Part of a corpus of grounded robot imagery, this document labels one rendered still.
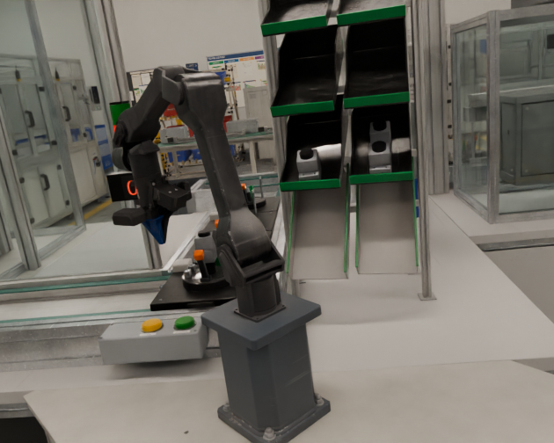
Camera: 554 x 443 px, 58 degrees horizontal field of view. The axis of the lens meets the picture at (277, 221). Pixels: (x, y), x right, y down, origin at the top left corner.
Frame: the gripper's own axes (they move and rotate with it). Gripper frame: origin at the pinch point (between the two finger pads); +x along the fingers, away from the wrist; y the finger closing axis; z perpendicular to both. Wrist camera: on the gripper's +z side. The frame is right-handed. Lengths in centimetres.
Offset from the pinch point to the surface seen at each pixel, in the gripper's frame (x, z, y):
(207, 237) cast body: 6.8, 1.9, 12.6
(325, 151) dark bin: -8.8, 26.1, 31.5
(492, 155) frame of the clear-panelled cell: 9, 54, 103
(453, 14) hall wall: -67, -142, 1115
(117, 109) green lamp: -24.3, -21.0, 15.8
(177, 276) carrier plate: 18.3, -10.5, 12.9
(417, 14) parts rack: -36, 46, 42
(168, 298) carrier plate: 17.7, -3.3, 1.3
